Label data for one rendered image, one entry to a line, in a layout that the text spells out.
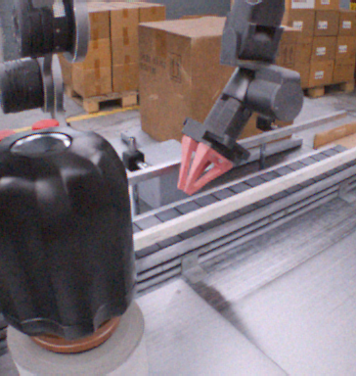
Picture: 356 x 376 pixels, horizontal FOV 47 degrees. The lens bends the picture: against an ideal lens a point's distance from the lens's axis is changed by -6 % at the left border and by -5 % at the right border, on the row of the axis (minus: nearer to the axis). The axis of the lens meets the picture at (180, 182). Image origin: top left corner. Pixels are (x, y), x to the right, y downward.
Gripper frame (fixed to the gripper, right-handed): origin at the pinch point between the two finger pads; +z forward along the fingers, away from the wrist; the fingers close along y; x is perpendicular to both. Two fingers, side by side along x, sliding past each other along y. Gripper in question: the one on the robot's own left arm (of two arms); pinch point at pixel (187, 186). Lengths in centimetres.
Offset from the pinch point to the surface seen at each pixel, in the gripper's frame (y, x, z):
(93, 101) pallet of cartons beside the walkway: -291, 137, -11
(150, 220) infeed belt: -3.0, -0.1, 7.6
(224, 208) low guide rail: 4.3, 5.0, -0.2
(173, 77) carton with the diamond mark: -26.6, 6.7, -17.0
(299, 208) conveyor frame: 4.7, 23.3, -6.9
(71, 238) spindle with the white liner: 32.0, -35.9, 2.5
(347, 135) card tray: -13, 55, -33
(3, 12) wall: -524, 77, -54
